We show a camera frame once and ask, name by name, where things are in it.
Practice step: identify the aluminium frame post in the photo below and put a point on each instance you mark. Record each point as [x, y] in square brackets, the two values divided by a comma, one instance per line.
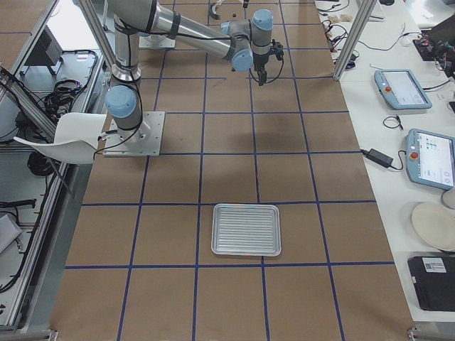
[354, 34]

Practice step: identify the olive brake shoe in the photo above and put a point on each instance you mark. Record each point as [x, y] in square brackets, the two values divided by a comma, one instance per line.
[213, 12]

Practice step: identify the beige plate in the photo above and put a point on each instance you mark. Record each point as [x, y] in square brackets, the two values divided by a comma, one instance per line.
[435, 225]

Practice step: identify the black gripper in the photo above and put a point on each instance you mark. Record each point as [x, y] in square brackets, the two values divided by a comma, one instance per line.
[259, 64]

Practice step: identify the black laptop power brick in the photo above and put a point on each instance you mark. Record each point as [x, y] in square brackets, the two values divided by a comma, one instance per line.
[378, 157]

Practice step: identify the lower teach pendant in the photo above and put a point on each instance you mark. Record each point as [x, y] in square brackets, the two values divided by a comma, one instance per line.
[430, 159]

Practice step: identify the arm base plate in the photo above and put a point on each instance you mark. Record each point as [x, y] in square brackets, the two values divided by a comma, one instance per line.
[145, 142]
[155, 42]

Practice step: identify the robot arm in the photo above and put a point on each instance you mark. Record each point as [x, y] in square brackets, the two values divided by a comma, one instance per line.
[246, 44]

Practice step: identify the metal ribbed tray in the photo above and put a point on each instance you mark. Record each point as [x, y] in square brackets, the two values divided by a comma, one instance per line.
[246, 230]

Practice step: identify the teach pendant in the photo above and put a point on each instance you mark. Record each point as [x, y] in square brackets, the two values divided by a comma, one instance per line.
[430, 159]
[401, 90]

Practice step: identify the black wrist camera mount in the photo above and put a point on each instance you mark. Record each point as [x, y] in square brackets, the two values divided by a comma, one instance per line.
[277, 50]

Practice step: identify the black flat box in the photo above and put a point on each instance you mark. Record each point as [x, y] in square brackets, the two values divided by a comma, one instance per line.
[433, 280]

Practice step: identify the upper teach pendant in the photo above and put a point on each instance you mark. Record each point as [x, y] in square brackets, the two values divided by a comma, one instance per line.
[401, 90]

